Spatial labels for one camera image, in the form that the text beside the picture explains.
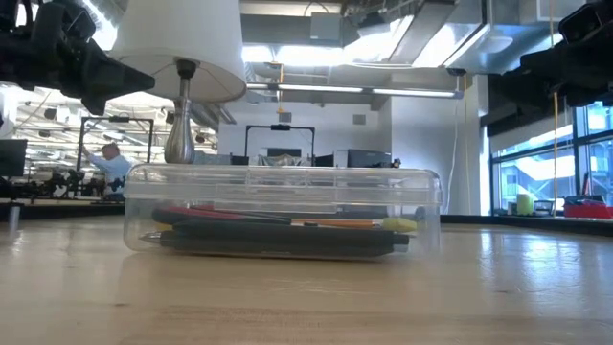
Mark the yellow green cup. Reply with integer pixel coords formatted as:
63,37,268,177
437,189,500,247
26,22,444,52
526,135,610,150
515,193,535,217

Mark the long ceiling light fixture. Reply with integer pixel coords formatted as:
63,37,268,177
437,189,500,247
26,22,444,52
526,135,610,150
246,81,465,101

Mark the black gantry frame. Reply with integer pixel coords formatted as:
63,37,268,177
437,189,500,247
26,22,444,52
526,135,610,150
244,124,317,167
75,115,155,186

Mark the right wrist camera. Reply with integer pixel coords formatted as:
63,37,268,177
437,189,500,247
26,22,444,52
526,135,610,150
557,0,613,47

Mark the person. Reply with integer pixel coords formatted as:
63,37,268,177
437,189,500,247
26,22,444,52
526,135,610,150
79,142,135,202

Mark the black marker pen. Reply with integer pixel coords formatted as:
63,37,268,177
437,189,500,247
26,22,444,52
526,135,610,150
159,230,397,259

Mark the red box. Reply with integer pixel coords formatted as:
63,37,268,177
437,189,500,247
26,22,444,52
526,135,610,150
563,202,613,220

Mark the orange pencil yellow eraser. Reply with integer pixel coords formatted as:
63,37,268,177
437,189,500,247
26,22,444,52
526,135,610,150
290,216,419,235

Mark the white hanging cable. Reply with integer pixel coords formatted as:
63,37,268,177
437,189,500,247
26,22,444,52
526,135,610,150
444,122,462,215

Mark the black equipment on stand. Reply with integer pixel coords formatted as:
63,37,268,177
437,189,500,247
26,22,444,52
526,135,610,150
315,148,403,169

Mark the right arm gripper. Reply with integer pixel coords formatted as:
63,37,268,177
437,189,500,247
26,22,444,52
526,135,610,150
487,40,613,109

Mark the clear plastic supply box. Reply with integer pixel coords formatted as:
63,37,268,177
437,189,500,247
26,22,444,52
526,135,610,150
123,162,443,261

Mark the black equipment on far table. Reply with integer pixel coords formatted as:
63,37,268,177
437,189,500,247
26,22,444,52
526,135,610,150
0,168,107,200

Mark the black monitor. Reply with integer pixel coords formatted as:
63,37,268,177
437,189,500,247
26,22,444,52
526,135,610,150
0,138,29,178

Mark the white shade table lamp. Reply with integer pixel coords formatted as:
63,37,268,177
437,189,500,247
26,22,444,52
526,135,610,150
108,0,248,165

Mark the crinkled silver bag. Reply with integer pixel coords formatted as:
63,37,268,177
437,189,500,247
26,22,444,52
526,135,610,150
258,152,308,168

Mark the grey ceiling box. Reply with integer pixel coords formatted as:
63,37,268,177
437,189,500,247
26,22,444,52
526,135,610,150
309,11,343,42

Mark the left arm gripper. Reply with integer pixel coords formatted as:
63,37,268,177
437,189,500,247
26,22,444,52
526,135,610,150
27,39,157,117

